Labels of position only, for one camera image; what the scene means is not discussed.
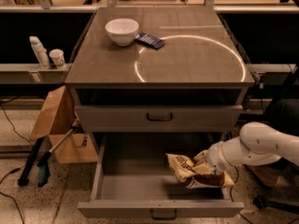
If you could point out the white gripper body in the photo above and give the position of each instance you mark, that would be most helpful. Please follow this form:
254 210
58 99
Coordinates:
215 158

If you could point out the black chair base leg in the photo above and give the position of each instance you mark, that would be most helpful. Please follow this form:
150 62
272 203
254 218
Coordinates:
261 202

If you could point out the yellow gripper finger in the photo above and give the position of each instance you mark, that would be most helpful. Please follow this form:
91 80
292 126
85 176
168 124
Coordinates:
203 169
200 157

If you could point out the white paper cup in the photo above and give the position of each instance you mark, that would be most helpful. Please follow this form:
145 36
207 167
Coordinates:
57 56

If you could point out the white spray bottle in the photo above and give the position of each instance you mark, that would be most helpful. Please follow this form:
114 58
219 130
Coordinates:
40 52

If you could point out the brown and yellow chip bag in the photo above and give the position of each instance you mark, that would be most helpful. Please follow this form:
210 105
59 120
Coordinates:
182 165

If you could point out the brown cardboard box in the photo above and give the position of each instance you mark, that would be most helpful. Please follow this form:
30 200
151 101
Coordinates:
55 119

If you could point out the open grey middle drawer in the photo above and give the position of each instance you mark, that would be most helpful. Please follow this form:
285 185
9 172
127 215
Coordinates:
133 179

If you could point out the white ceramic bowl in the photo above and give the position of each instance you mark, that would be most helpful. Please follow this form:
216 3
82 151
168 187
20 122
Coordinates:
122 31

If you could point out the closed upper grey drawer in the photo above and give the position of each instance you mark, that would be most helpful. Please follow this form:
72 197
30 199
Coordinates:
158 118

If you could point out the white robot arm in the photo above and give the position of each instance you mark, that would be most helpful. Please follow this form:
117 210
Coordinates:
257 144

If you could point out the dark trouser leg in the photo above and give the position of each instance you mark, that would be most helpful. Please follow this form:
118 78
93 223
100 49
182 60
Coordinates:
283 116

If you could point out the tan work boot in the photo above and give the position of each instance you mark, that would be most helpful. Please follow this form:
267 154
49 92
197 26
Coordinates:
264 176

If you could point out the dark blue snack bar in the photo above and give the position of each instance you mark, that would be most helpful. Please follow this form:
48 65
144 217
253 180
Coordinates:
149 41

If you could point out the grey drawer cabinet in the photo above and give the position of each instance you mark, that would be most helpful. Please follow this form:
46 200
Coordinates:
197 65

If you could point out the black and teal grabber tool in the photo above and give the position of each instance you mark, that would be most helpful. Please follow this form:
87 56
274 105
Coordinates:
42 164

